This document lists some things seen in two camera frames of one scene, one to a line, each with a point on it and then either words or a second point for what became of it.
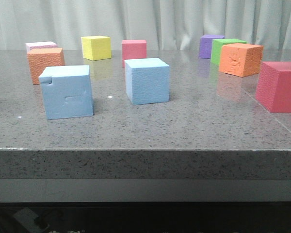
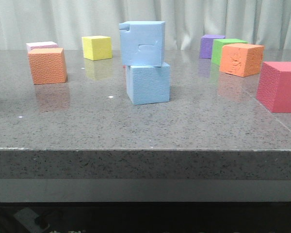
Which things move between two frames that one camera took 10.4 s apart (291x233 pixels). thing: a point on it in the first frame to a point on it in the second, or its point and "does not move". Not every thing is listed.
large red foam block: (279, 88) does not move
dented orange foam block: (241, 59) does not move
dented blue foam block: (67, 91) to (143, 43)
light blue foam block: (147, 81) does not move
